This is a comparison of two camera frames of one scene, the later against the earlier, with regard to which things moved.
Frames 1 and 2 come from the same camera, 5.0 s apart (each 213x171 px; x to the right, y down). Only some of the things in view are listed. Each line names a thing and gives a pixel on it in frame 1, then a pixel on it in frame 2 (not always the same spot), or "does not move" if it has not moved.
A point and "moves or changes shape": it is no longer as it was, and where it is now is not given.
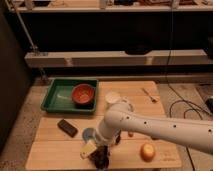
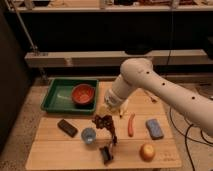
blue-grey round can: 89,133 does not move
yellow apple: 147,152 does not move
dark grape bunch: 100,156 moves or changes shape
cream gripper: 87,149 → 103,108
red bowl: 83,94 does not move
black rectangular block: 67,128 does not move
